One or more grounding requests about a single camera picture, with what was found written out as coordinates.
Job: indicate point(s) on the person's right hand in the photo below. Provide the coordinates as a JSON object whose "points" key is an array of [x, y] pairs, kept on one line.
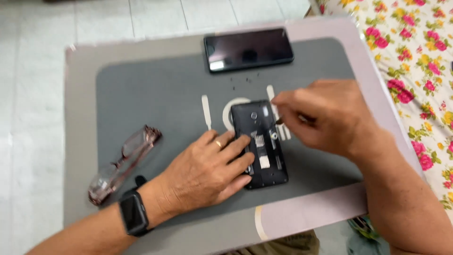
{"points": [[332, 117]]}

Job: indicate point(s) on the person's left hand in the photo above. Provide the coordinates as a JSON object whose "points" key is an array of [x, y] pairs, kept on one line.
{"points": [[198, 173]]}

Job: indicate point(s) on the person's right fingers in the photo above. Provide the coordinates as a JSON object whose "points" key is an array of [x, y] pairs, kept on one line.
{"points": [[292, 109]]}

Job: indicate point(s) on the black phone body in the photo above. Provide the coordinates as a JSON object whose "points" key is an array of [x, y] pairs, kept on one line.
{"points": [[263, 155]]}

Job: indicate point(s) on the white plastic tweezers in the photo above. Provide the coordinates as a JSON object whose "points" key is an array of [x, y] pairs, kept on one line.
{"points": [[285, 133]]}

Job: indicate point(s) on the group of tiny black screws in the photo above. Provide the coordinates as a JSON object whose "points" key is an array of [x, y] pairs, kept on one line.
{"points": [[247, 79]]}

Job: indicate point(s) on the black smartphone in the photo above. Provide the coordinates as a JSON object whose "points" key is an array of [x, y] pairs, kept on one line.
{"points": [[247, 49]]}

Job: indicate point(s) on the white plastic pry tool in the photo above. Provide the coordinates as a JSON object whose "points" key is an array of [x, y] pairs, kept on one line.
{"points": [[206, 109]]}

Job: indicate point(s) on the floral patterned cloth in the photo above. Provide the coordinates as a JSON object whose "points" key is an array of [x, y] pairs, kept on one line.
{"points": [[410, 53]]}

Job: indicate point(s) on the grey work mat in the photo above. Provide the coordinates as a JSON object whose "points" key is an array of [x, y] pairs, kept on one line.
{"points": [[159, 102]]}

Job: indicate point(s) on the khaki trousers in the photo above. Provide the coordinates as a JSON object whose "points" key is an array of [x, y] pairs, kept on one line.
{"points": [[279, 246]]}

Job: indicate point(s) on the brown clear eyeglasses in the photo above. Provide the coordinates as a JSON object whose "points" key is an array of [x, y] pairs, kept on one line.
{"points": [[124, 159]]}

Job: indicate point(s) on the black smartwatch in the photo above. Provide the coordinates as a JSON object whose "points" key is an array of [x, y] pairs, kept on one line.
{"points": [[134, 212]]}

